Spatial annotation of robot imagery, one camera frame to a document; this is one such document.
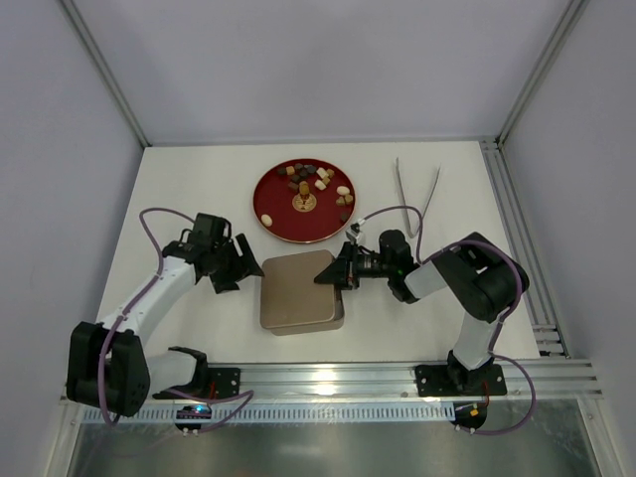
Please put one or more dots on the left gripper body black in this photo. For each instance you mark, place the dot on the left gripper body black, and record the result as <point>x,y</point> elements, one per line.
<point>231,262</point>

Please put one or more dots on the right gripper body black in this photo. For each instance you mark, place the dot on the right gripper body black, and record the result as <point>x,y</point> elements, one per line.
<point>349,271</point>

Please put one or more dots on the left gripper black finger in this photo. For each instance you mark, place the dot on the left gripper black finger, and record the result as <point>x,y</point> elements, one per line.
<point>248,263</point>
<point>223,284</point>

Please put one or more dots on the gold tin lid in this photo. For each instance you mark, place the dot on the gold tin lid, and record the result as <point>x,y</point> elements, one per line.
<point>295,272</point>

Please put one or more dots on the metal tongs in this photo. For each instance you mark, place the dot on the metal tongs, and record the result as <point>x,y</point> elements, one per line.
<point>417,192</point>

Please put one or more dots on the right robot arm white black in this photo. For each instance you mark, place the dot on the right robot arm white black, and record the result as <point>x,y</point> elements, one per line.
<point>486,282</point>

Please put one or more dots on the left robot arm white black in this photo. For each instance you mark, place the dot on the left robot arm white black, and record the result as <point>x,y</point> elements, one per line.
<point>108,367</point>

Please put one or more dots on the tan barrel chocolate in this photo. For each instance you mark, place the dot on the tan barrel chocolate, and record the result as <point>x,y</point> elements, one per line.
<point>304,189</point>

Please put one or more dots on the gold square tin box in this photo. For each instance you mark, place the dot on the gold square tin box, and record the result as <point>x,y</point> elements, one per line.
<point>284,313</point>

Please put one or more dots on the round red tray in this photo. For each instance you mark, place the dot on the round red tray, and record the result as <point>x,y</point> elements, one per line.
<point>303,220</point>

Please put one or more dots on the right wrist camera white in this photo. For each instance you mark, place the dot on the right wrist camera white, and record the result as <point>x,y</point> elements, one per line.
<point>355,233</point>

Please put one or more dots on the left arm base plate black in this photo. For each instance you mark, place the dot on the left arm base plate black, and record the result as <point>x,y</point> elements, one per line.
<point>218,383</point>

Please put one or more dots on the left round mount black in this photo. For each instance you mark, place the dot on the left round mount black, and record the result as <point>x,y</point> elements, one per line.
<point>192,418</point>

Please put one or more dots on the round mount black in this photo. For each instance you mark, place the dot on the round mount black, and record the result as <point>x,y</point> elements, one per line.
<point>192,418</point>
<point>469,416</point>

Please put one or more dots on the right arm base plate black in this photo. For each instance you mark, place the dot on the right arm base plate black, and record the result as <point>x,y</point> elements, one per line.
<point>438,381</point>

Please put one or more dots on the perforated cable duct strip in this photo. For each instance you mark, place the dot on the perforated cable duct strip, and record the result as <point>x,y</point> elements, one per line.
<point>305,412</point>

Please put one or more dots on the right round mount black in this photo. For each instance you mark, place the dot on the right round mount black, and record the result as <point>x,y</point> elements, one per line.
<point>469,416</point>

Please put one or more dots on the aluminium rail right side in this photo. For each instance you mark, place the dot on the aluminium rail right side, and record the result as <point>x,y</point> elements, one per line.
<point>539,302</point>

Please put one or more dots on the aluminium rail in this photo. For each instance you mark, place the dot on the aluminium rail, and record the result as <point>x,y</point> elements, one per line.
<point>539,302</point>
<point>552,378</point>

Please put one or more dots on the aluminium rail front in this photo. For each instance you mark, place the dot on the aluminium rail front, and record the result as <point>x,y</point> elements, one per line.
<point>552,378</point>

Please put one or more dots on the aluminium frame post left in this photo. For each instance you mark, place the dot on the aluminium frame post left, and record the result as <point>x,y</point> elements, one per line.
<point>100,64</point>

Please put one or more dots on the aluminium frame post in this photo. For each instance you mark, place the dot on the aluminium frame post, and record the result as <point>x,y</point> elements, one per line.
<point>100,64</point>
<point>564,27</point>

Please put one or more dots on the aluminium frame post right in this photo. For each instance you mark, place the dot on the aluminium frame post right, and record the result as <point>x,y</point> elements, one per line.
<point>564,27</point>

